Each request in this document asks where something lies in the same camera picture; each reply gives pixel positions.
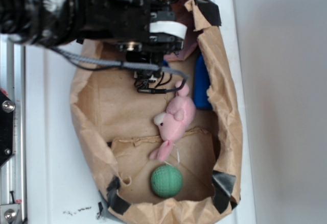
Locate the brown paper bag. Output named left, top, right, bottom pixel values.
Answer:
left=70, top=0, right=243, bottom=223

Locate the aluminium frame rail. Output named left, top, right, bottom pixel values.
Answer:
left=1, top=35, right=27, bottom=223

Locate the gray braided cable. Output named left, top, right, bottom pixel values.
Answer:
left=51, top=45, right=191, bottom=96

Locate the green textured ball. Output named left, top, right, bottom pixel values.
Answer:
left=151, top=165, right=183, bottom=198

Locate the black octagonal mount plate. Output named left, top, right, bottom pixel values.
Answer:
left=0, top=88, right=15, bottom=167

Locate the pink plush bunny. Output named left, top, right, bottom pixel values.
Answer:
left=149, top=84, right=196, bottom=162

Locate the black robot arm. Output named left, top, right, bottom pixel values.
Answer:
left=1, top=0, right=187, bottom=75

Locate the blue bottle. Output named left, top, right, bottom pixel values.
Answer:
left=193, top=53, right=213, bottom=110

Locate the white loop string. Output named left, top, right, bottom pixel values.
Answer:
left=163, top=143, right=181, bottom=168

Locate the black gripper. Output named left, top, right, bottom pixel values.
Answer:
left=76, top=0, right=188, bottom=82

